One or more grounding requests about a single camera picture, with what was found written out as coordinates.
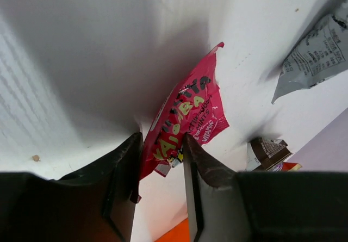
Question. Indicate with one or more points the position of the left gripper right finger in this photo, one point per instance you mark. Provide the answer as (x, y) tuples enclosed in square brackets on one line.
[(224, 205)]

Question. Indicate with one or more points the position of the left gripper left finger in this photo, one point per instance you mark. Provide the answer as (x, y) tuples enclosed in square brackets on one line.
[(95, 203)]

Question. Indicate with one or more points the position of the red candy packet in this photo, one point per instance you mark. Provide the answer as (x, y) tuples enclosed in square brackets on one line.
[(194, 107)]

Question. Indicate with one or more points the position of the silver candy wrapper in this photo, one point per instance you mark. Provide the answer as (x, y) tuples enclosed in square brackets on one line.
[(319, 56)]

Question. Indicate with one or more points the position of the orange paper bag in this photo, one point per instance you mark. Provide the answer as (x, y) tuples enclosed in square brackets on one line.
[(179, 233)]

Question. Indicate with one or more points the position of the purple M&M's packet upper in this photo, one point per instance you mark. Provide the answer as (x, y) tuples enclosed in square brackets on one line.
[(269, 155)]

